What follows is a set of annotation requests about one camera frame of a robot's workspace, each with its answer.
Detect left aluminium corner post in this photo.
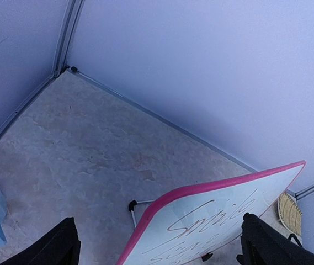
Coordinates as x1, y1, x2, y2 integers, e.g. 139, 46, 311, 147
53, 0, 84, 78

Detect woven bamboo tray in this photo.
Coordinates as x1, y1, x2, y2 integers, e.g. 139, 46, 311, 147
278, 193, 302, 237

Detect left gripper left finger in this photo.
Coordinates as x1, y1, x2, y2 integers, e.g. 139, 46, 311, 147
2, 217, 81, 265

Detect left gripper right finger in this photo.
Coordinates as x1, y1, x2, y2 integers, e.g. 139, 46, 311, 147
236, 213, 314, 265

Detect pink framed whiteboard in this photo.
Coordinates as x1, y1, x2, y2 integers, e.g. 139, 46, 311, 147
118, 161, 306, 264

